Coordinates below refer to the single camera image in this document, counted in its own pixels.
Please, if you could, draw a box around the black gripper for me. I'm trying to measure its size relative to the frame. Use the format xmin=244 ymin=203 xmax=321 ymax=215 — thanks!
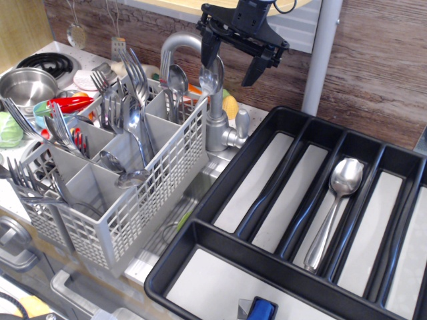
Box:
xmin=197 ymin=1 xmax=289 ymax=87

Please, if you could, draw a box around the big steel spoon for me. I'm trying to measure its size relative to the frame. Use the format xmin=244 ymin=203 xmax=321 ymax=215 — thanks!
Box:
xmin=199 ymin=55 xmax=224 ymax=97

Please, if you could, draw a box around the steel spoon back compartment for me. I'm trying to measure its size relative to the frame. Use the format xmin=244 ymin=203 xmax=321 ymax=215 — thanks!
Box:
xmin=168 ymin=64 xmax=189 ymax=124

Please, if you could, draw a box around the steel spoon compartment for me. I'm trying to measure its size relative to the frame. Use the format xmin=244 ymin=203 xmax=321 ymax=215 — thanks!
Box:
xmin=125 ymin=97 xmax=147 ymax=167
xmin=168 ymin=64 xmax=189 ymax=124

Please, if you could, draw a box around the steel spoon middle compartment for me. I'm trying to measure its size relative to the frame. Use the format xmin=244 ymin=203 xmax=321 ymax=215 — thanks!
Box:
xmin=125 ymin=97 xmax=147 ymax=167

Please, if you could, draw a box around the steel spoon lying on basket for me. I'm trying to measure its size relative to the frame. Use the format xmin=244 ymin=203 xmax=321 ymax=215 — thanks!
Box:
xmin=115 ymin=169 xmax=151 ymax=189

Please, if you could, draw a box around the steel spoon in tray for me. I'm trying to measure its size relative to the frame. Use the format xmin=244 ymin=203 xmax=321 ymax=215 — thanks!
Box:
xmin=304 ymin=158 xmax=364 ymax=273

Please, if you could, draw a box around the black cutlery tray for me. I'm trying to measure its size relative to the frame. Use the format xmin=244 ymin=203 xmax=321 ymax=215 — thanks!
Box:
xmin=144 ymin=107 xmax=426 ymax=319

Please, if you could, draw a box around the grey plastic cutlery basket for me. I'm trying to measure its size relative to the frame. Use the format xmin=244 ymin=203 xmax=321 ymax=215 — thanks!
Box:
xmin=21 ymin=91 xmax=208 ymax=277

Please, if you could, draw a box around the yellow toy corn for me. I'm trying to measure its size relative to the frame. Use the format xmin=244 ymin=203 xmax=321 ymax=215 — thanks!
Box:
xmin=222 ymin=95 xmax=239 ymax=120

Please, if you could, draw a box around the wooden shelf board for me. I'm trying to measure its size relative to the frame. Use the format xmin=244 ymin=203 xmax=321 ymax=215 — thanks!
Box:
xmin=137 ymin=0 xmax=310 ymax=15

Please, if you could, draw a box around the silver kitchen faucet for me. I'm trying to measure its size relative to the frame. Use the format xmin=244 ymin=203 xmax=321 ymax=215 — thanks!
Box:
xmin=160 ymin=31 xmax=250 ymax=151

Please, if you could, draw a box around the tall steel fork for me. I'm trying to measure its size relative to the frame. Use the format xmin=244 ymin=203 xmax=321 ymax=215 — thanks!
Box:
xmin=118 ymin=49 xmax=154 ymax=166

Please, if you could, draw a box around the white vertical pole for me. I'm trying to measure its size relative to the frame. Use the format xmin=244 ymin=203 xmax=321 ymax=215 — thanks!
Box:
xmin=302 ymin=0 xmax=343 ymax=116

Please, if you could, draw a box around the hanging slotted spatula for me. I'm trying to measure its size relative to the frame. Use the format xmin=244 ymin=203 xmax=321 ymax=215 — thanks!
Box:
xmin=105 ymin=1 xmax=126 ymax=62

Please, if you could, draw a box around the pink round toy plate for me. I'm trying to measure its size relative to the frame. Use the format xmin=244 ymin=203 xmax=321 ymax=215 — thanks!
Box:
xmin=73 ymin=69 xmax=97 ymax=91

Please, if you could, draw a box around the hanging round strainer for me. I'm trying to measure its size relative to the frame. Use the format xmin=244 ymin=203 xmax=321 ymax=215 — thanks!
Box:
xmin=66 ymin=0 xmax=87 ymax=50

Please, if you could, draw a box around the red toy utensil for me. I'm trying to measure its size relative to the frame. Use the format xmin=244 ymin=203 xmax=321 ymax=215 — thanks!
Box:
xmin=47 ymin=97 xmax=94 ymax=113

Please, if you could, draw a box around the black stove coil burner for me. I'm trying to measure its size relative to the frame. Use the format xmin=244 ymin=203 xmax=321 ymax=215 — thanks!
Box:
xmin=16 ymin=53 xmax=75 ymax=79

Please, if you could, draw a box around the stainless steel pot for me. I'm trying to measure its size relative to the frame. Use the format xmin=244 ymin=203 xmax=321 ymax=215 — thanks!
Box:
xmin=1 ymin=67 xmax=59 ymax=114

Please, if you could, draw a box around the steel fork left leaning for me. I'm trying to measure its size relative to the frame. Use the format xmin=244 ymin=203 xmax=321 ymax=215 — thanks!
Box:
xmin=1 ymin=98 xmax=82 ymax=157

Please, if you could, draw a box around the green toy cabbage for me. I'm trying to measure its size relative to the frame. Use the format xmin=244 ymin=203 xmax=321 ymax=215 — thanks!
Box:
xmin=1 ymin=111 xmax=23 ymax=148

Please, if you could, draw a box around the steel fork front left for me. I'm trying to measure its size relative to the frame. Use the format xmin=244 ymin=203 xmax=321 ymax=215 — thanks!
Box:
xmin=7 ymin=157 xmax=64 ymax=205

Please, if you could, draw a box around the blue object at bottom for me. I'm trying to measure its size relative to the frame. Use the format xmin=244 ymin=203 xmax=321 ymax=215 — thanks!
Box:
xmin=237 ymin=296 xmax=278 ymax=320

